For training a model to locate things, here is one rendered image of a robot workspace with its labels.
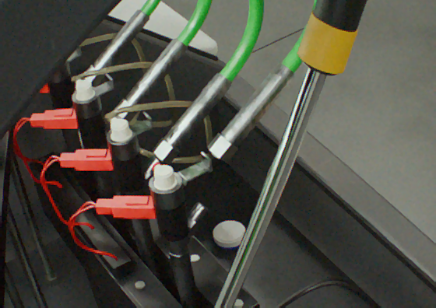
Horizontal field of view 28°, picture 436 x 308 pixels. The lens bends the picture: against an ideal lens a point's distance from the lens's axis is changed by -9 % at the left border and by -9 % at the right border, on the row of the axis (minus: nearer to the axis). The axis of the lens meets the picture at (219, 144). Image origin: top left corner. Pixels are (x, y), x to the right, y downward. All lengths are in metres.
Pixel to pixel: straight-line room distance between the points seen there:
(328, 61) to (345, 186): 0.71
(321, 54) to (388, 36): 2.68
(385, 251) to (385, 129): 1.64
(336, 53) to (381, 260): 0.69
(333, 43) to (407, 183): 2.12
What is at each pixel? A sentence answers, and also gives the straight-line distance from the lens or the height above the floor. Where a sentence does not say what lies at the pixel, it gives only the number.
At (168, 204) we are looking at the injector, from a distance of 0.80.
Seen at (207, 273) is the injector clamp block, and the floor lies 0.98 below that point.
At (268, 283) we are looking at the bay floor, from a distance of 1.11.
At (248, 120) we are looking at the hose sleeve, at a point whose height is 1.16.
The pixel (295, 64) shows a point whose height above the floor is 1.19.
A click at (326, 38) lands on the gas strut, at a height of 1.47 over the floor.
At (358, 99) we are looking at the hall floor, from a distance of 2.74.
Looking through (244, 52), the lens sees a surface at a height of 1.16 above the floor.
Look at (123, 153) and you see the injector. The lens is 0.85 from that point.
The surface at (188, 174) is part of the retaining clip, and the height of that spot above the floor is 1.13.
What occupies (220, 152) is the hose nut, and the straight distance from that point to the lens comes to 0.80.
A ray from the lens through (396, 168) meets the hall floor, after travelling 2.50.
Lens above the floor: 1.66
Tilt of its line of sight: 39 degrees down
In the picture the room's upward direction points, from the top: 7 degrees counter-clockwise
